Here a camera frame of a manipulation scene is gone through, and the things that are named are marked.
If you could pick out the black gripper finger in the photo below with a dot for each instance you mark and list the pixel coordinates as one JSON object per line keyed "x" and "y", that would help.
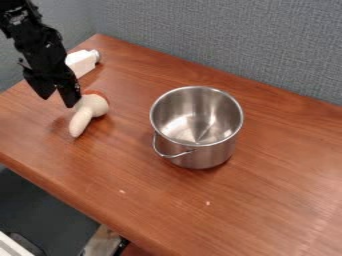
{"x": 68, "y": 90}
{"x": 43, "y": 86}

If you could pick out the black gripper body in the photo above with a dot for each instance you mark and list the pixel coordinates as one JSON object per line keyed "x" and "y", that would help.
{"x": 45, "y": 70}

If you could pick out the white toy mushroom red cap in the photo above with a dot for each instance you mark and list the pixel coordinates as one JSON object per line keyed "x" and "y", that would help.
{"x": 92, "y": 106}

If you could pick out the shiny metal pot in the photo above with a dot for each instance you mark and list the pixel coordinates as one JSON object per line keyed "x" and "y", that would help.
{"x": 196, "y": 121}

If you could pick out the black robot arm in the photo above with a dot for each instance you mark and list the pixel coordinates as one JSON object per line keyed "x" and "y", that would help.
{"x": 19, "y": 14}

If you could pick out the white plastic bottle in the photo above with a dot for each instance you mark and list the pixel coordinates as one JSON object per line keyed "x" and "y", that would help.
{"x": 81, "y": 62}

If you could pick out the white box at corner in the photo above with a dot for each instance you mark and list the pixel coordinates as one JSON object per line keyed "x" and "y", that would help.
{"x": 9, "y": 248}

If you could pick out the table leg frame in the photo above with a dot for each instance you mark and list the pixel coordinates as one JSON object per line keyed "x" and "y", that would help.
{"x": 105, "y": 243}

